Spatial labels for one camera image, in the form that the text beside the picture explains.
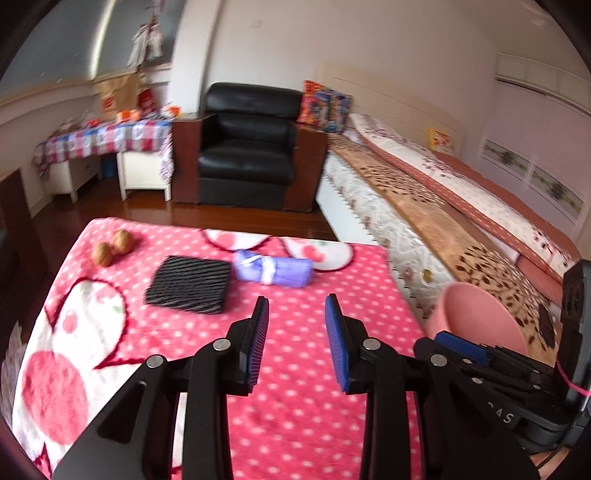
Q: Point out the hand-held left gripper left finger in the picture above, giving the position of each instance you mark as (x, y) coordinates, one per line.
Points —
(261, 332)

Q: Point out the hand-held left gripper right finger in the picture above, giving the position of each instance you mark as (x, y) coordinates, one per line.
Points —
(334, 341)

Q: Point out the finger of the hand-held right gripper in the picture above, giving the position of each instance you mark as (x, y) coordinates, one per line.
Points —
(461, 346)

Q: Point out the pink plastic bucket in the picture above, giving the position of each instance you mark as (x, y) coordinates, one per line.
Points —
(471, 318)

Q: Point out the rolled purple cloth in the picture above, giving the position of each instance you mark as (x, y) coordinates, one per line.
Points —
(277, 270)

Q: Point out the pink polka dot blanket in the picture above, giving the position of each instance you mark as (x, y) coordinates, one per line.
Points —
(300, 415)

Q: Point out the black ribbed folded cloth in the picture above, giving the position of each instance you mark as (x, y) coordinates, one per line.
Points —
(189, 284)

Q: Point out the bed with patterned bedding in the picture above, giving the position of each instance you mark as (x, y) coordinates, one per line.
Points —
(429, 221)

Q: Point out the white quilted mattress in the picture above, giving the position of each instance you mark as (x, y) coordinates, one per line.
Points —
(369, 207)

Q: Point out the white floral quilt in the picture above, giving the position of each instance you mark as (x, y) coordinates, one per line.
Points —
(461, 189)

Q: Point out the walnut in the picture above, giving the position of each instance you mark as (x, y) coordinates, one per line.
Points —
(102, 254)
(123, 241)

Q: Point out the black leather armchair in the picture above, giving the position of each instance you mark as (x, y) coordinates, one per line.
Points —
(249, 147)

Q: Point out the white desk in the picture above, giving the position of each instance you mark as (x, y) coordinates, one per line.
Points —
(143, 170)

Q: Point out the yellow printed cushion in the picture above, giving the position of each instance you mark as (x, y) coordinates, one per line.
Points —
(441, 141)

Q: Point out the white wardrobe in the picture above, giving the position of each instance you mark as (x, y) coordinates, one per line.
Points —
(540, 138)

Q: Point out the blue bin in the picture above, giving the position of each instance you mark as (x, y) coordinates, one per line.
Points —
(108, 168)

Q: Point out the colourful printed pillow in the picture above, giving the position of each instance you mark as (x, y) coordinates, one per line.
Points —
(325, 106)

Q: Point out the orange and white packet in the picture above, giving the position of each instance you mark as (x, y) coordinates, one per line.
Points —
(171, 111)

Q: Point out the plaid tablecloth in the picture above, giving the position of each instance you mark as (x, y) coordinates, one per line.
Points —
(101, 138)

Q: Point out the cream bed headboard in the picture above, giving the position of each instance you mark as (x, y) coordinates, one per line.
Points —
(397, 97)

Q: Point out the orange box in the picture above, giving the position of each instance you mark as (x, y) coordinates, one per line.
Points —
(129, 115)

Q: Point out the red shopping bag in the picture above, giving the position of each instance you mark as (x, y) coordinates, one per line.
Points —
(147, 101)

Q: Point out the brown paper bag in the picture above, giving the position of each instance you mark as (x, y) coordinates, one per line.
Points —
(120, 94)

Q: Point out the pale clothes on stand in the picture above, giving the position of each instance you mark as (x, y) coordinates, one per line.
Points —
(145, 44)

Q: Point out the grey window blind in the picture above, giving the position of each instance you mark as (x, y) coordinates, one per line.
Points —
(51, 50)
(168, 32)

